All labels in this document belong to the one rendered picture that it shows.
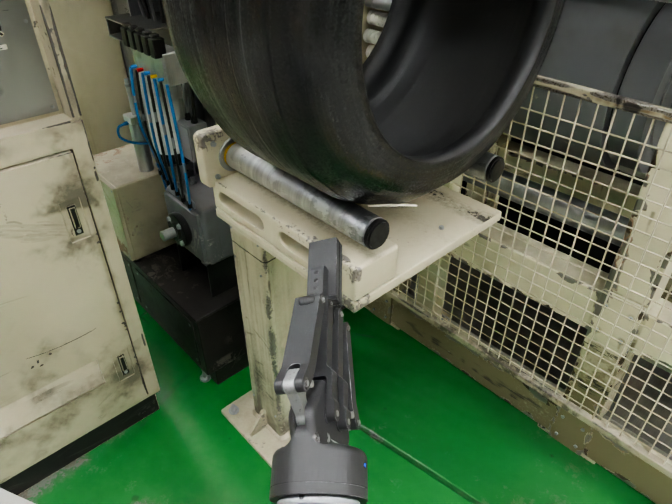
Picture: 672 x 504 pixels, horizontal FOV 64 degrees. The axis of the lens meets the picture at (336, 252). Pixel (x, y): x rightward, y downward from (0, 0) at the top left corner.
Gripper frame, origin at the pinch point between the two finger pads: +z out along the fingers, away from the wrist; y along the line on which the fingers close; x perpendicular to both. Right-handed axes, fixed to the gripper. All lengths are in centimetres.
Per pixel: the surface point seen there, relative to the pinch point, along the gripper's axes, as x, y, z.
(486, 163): 15.7, 28.2, 32.8
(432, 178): 8.6, 16.7, 22.7
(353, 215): -2.1, 14.0, 17.2
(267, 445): -56, 94, 8
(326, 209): -6.2, 14.3, 19.6
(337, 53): 4.9, -9.7, 18.6
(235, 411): -67, 93, 19
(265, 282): -35, 48, 31
